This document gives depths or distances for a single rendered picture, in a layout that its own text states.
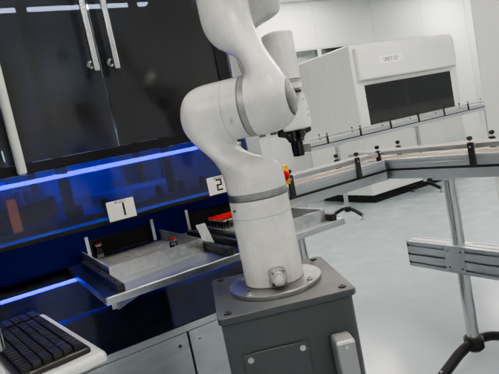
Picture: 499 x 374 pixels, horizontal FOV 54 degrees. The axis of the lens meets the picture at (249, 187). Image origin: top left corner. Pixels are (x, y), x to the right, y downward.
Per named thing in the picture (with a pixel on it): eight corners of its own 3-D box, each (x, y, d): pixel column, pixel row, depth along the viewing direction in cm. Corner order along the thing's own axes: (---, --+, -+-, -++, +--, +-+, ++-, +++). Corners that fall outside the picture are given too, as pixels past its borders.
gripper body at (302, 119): (293, 89, 139) (301, 128, 140) (263, 94, 134) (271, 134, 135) (310, 84, 132) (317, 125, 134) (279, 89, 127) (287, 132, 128)
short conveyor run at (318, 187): (262, 219, 186) (254, 178, 184) (243, 217, 199) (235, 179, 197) (390, 179, 219) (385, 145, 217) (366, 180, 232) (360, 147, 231)
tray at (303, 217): (197, 235, 159) (195, 225, 158) (264, 215, 171) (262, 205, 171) (249, 246, 129) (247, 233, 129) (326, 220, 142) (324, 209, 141)
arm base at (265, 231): (333, 286, 92) (315, 191, 90) (234, 309, 91) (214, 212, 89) (309, 262, 111) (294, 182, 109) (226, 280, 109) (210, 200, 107)
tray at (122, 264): (83, 262, 152) (81, 251, 152) (162, 239, 165) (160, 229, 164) (111, 280, 122) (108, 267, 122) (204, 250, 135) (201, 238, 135)
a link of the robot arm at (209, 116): (278, 197, 91) (253, 68, 89) (190, 210, 98) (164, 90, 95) (293, 186, 102) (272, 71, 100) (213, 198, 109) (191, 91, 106)
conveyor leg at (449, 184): (459, 351, 212) (431, 177, 203) (472, 343, 216) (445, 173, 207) (478, 357, 204) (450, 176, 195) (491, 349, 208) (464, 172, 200)
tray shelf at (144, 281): (68, 273, 150) (67, 267, 150) (260, 215, 184) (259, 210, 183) (107, 306, 108) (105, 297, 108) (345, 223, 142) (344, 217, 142)
